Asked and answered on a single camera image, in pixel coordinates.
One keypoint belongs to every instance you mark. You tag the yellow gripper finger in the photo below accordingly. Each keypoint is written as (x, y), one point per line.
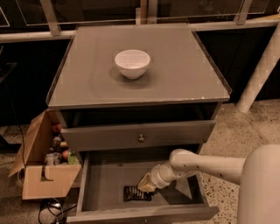
(144, 181)
(147, 188)

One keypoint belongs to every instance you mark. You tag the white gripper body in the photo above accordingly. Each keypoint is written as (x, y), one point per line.
(156, 176)

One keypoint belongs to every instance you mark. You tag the black rxbar chocolate wrapper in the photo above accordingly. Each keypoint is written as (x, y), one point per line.
(132, 193)

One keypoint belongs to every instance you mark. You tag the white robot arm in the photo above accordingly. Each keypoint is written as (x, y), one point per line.
(257, 174)

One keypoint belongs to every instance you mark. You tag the grey middle drawer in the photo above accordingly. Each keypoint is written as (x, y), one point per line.
(107, 172)

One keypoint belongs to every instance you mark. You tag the grey drawer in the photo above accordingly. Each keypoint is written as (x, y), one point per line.
(107, 172)
(113, 137)

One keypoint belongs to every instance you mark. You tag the round metal drawer knob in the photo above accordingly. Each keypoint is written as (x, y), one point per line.
(141, 138)

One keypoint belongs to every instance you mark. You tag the grey top drawer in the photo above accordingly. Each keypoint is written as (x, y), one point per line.
(113, 137)

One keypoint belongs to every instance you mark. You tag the grey drawer cabinet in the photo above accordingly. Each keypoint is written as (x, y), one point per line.
(179, 85)

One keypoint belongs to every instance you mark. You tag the green packet in box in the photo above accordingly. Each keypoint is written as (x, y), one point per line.
(72, 158)

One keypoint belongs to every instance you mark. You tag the red apple in box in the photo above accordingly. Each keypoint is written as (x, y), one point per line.
(65, 154)

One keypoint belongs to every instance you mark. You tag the silver can in box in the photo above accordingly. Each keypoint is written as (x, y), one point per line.
(53, 158)

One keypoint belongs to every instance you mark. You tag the dark bottle in box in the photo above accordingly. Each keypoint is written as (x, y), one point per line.
(56, 143)

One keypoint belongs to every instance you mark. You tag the open cardboard box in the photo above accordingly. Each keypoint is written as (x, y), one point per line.
(43, 181)

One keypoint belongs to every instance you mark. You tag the red round item in box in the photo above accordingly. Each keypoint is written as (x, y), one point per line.
(56, 128)

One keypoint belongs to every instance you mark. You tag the white ceramic bowl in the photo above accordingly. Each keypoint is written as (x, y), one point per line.
(132, 63)

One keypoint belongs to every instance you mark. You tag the metal window rail frame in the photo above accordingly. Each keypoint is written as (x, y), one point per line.
(36, 20)

